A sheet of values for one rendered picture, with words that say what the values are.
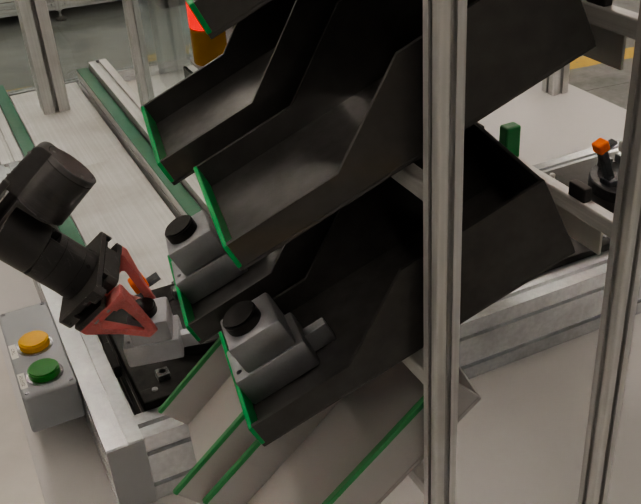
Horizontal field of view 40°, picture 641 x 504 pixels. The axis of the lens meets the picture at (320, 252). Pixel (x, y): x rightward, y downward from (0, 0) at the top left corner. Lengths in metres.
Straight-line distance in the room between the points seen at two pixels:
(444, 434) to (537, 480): 0.44
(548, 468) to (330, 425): 0.38
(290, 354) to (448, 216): 0.19
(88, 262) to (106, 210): 0.70
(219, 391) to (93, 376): 0.24
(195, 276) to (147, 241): 0.71
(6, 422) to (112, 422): 0.24
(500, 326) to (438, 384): 0.59
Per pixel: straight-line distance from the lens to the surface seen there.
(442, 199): 0.58
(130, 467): 1.08
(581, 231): 0.78
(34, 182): 0.92
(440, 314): 0.62
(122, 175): 1.78
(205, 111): 0.80
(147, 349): 1.02
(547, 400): 1.24
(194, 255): 0.82
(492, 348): 1.25
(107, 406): 1.13
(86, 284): 0.96
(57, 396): 1.18
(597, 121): 2.06
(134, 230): 1.58
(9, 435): 1.29
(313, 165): 0.65
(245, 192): 0.67
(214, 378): 0.99
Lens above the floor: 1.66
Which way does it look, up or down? 31 degrees down
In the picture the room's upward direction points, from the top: 4 degrees counter-clockwise
